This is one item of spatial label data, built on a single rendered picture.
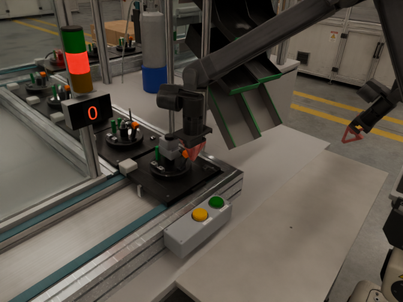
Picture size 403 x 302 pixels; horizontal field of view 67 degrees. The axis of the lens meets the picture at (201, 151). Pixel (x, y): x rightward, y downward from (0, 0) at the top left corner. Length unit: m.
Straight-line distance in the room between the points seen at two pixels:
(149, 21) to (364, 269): 1.90
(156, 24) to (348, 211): 1.30
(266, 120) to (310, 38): 3.85
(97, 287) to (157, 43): 1.35
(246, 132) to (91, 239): 0.64
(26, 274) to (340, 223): 0.90
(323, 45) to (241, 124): 3.93
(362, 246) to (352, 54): 3.15
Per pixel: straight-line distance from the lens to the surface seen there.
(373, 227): 2.50
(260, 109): 1.26
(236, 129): 1.13
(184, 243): 0.80
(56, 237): 0.94
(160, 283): 0.85
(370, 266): 2.24
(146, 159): 1.07
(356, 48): 4.87
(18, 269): 0.90
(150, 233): 0.82
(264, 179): 1.18
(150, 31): 1.79
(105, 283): 0.80
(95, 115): 0.88
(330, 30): 4.94
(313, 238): 1.01
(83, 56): 0.83
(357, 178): 1.33
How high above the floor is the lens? 1.57
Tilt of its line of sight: 33 degrees down
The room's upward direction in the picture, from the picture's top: 2 degrees clockwise
